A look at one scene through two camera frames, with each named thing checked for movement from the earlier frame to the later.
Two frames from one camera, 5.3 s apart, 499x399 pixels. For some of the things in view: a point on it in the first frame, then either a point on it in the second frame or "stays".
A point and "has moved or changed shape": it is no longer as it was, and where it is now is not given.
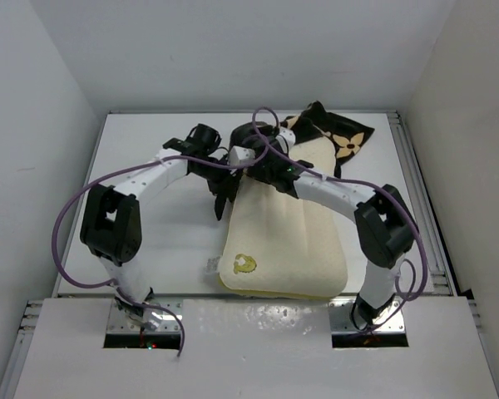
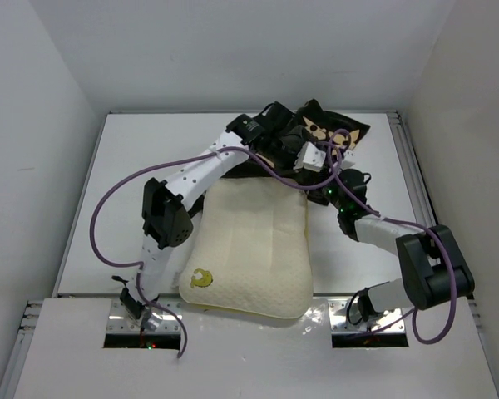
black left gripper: [224, 187] to [296, 149]
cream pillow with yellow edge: [278, 245] has moved or changed shape
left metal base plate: [119, 323] stays
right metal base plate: [340, 316] stays
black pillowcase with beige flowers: [348, 137] has moved or changed shape
